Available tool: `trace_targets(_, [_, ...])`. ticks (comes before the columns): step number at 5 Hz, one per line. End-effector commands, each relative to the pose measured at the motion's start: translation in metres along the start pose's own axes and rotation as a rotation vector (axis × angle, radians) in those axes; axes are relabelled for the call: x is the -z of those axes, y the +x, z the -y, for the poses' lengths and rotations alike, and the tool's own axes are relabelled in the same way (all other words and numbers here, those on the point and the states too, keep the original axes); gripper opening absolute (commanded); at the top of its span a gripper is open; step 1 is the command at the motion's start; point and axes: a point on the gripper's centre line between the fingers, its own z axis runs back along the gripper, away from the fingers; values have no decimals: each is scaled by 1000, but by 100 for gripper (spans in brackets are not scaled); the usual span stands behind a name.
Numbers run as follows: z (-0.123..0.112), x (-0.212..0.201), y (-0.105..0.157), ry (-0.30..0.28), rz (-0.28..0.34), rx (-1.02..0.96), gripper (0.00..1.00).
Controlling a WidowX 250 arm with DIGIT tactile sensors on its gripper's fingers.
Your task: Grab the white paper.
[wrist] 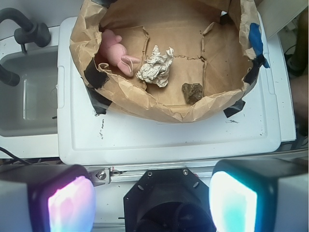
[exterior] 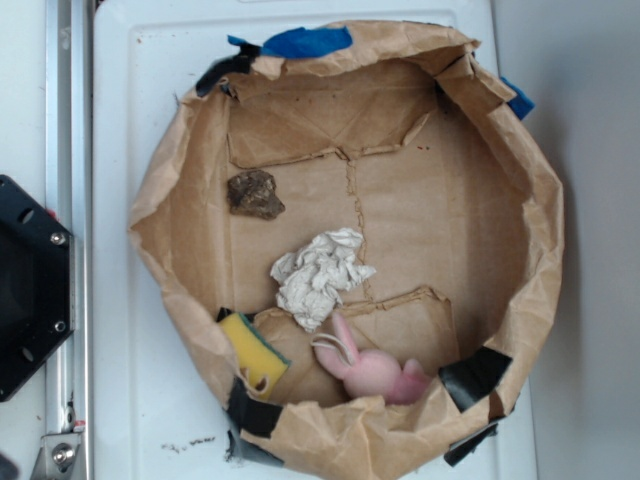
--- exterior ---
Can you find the white paper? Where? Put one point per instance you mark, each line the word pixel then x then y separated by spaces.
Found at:
pixel 312 278

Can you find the blue tape top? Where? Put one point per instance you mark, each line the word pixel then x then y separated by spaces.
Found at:
pixel 300 43

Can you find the metal corner bracket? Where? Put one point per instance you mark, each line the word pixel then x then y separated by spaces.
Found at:
pixel 57 456

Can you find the yellow green sponge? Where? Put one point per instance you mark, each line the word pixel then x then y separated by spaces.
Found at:
pixel 260 364

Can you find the brown paper bag container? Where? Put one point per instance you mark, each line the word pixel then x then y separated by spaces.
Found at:
pixel 358 102

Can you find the blue tape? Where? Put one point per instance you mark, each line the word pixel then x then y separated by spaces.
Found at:
pixel 520 104
pixel 300 43

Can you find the white plastic board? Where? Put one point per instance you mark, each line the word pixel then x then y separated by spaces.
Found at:
pixel 438 214

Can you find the brown rock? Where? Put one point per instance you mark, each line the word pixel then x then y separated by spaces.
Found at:
pixel 253 193

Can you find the black tape bottom right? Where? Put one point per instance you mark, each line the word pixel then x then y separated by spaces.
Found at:
pixel 459 450

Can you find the black tape bottom left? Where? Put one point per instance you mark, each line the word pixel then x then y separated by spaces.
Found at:
pixel 256 417

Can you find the pink plush bunny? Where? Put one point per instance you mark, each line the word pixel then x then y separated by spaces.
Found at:
pixel 371 372

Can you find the black tape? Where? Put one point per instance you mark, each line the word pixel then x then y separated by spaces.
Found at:
pixel 256 417
pixel 470 380
pixel 239 63
pixel 459 450

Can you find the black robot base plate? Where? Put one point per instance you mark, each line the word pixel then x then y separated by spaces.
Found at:
pixel 35 286

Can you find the blue tape right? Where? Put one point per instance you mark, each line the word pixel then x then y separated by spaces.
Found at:
pixel 520 104

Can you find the aluminium rail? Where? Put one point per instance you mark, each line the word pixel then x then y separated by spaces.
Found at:
pixel 68 193

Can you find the black tape top left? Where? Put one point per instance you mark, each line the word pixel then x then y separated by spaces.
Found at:
pixel 239 63

